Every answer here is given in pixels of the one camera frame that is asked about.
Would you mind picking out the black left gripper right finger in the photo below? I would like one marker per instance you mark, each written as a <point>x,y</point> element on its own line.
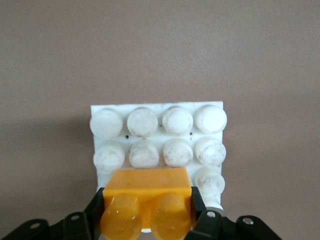
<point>215,227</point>

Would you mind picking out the yellow two-stud block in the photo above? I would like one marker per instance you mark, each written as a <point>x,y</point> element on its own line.
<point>147,187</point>

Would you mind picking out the white studded base plate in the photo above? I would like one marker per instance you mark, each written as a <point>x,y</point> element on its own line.
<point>160,140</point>

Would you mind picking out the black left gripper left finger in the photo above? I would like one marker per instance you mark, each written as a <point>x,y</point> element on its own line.
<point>75,227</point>

